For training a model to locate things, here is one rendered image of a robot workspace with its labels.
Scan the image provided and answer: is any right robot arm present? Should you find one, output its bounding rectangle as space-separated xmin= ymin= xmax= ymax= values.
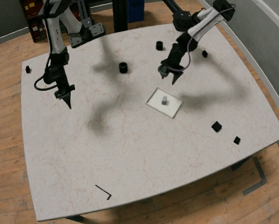
xmin=38 ymin=0 xmax=104 ymax=84

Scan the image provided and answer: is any black hollow cylinder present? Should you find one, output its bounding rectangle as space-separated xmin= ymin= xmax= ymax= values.
xmin=119 ymin=62 xmax=127 ymax=74

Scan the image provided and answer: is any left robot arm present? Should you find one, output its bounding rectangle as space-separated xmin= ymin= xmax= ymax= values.
xmin=168 ymin=0 xmax=235 ymax=64

